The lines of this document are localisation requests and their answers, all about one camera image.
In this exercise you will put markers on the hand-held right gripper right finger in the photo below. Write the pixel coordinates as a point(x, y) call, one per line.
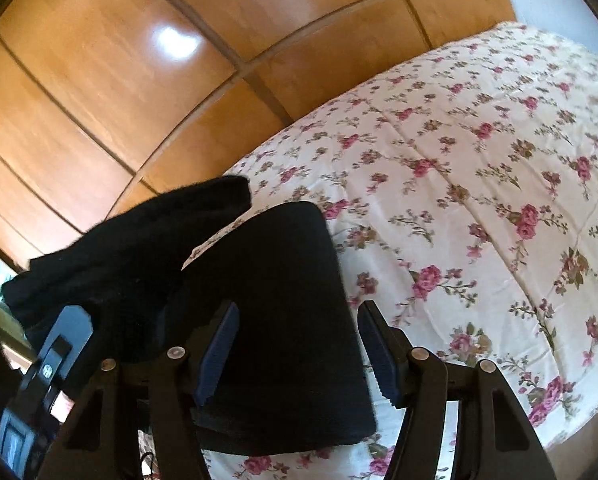
point(379, 357)

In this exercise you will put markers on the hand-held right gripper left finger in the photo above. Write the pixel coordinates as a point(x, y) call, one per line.
point(220, 350)

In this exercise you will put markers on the black pants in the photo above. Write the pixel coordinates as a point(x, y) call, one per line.
point(279, 285)

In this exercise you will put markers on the floral bedspread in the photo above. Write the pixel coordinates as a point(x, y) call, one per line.
point(479, 185)

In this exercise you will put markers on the wooden wardrobe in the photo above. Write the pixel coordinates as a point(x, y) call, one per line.
point(104, 60)

